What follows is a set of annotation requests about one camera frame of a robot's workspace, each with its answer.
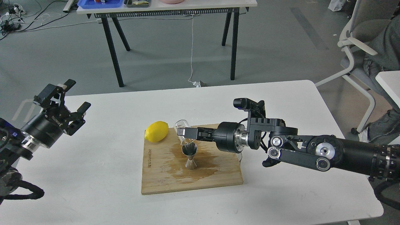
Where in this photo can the dark tray with yellow item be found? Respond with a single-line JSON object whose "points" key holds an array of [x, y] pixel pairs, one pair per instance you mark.
{"points": [[137, 3]]}

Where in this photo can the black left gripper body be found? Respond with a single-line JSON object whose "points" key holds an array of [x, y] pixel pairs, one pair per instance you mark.
{"points": [[47, 126]]}

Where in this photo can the white office chair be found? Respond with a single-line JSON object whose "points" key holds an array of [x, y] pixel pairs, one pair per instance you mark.
{"points": [[369, 18]]}

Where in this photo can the steel jigger measuring cup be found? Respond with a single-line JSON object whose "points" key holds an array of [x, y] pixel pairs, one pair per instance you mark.
{"points": [[190, 157]]}

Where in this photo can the wooden cutting board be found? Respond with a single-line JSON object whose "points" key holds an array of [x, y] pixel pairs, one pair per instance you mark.
{"points": [[164, 171]]}

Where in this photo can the pink plate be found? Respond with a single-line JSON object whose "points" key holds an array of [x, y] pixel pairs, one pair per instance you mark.
{"points": [[172, 1]]}

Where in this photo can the seated person in grey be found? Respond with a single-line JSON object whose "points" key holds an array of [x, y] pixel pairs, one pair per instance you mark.
{"points": [[387, 46]]}

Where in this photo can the small clear glass cup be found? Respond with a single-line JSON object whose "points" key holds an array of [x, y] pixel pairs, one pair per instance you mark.
{"points": [[183, 123]]}

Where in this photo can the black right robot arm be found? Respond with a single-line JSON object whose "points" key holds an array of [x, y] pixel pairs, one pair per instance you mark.
{"points": [[283, 144]]}

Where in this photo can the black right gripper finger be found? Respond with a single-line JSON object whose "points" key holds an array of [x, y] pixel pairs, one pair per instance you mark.
{"points": [[202, 129], [189, 134]]}

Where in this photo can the yellow lemon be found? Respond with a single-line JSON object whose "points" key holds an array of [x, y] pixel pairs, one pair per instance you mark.
{"points": [[156, 131]]}

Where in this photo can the blue plastic tray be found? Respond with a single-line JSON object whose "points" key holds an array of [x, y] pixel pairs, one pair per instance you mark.
{"points": [[98, 4]]}

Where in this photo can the white table with black legs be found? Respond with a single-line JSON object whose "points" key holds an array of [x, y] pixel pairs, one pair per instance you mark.
{"points": [[159, 8]]}

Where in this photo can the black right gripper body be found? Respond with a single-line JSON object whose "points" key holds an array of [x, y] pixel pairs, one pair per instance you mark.
{"points": [[227, 137]]}

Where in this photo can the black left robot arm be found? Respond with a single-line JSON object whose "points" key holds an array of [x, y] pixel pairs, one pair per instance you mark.
{"points": [[15, 144]]}

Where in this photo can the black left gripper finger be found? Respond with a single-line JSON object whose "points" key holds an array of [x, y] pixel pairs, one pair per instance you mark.
{"points": [[76, 119], [52, 96]]}

